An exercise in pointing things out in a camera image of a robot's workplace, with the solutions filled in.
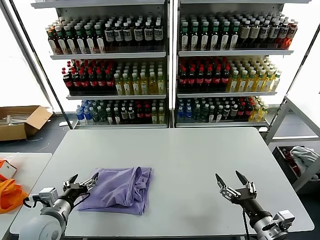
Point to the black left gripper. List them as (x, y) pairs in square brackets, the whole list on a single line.
[(72, 195)]

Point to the red tea bottle white label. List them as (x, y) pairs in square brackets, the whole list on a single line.
[(51, 41)]

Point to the small dark bottle white label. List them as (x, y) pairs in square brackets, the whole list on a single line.
[(124, 116), (131, 116), (109, 116), (234, 113), (117, 116), (219, 113), (226, 113)]

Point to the cola bottle red cap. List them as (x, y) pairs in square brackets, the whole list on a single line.
[(225, 78), (101, 82), (109, 82), (208, 78), (93, 82), (84, 82), (217, 78), (183, 78), (200, 78), (191, 78), (67, 82), (76, 82)]

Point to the yellow juice bottle green label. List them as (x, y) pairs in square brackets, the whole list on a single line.
[(144, 86), (242, 83), (135, 86), (275, 83), (152, 86), (260, 83), (118, 86), (233, 83), (161, 86), (251, 83), (268, 83), (127, 86)]

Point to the white orange carton box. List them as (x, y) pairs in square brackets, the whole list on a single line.
[(7, 168)]

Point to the grey metal drinks shelf unit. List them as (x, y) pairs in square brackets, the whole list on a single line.
[(235, 53), (107, 55)]

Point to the small white floor object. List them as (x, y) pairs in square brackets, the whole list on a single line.
[(62, 123)]

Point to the red drink bottle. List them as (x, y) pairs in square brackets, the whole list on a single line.
[(292, 33)]

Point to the small yellow juice bottle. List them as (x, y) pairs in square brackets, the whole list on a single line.
[(263, 112), (161, 115), (155, 115), (255, 113)]

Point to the dark bottle grey label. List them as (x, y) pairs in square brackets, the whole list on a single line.
[(283, 32), (274, 32), (264, 33)]

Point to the white sticks in carton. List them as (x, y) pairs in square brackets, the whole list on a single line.
[(15, 118)]

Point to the red garment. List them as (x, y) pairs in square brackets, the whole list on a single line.
[(288, 156)]

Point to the white garment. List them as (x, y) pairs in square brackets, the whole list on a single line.
[(302, 155)]

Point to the grey metal rack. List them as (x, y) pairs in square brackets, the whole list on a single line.
[(276, 119)]

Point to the black storage bin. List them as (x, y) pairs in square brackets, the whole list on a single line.
[(282, 162)]

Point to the dark tea bottle green label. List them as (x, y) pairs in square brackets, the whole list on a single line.
[(234, 37), (204, 37), (194, 37), (225, 37), (99, 40), (215, 37), (90, 40), (184, 37), (69, 40), (60, 40), (80, 40)]

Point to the orange cloth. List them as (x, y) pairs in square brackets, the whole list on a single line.
[(10, 195)]

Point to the left robot arm silver white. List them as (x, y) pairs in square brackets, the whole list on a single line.
[(50, 225)]

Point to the dark bottle black white label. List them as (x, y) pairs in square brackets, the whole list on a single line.
[(138, 36), (118, 36), (158, 35), (109, 36), (148, 36), (127, 36)]

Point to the purple T-shirt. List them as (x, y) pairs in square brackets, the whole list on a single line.
[(112, 190)]

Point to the dark frame pole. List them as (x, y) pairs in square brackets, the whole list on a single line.
[(301, 62), (39, 62)]

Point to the open cardboard box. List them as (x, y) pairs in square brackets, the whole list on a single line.
[(15, 131)]

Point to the small cola bottle red label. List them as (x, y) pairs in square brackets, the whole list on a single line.
[(139, 115), (241, 112), (147, 115), (248, 112)]

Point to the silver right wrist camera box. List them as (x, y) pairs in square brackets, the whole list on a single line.
[(283, 217)]

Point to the blue water bottle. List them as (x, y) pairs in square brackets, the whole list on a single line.
[(80, 116), (87, 115), (188, 113), (180, 113)]

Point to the dark bottle beige label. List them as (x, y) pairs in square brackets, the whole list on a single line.
[(245, 33), (255, 33)]

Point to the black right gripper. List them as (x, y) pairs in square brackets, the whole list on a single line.
[(255, 208)]

